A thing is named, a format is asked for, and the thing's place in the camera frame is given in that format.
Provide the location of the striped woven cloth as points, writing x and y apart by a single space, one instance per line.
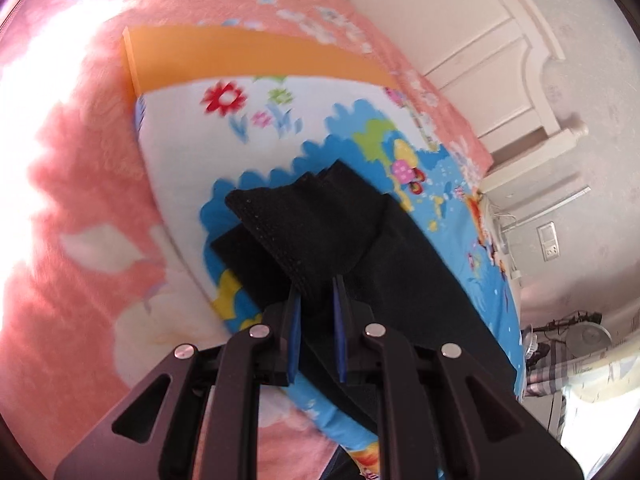
603 375

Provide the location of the colourful cartoon bed sheet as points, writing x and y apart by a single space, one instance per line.
221 109

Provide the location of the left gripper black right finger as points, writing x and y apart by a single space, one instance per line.
440 415

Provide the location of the white wooden headboard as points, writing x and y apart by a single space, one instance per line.
487 58

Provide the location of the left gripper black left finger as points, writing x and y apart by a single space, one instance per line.
195 415

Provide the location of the black pants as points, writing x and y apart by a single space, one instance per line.
303 235

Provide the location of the grey wall socket plate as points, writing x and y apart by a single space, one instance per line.
548 240

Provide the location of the pink floral blanket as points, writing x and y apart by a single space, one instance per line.
92 292

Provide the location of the grey round fan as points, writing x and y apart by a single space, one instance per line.
585 338

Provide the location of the white charger with cable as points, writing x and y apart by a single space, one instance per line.
515 273

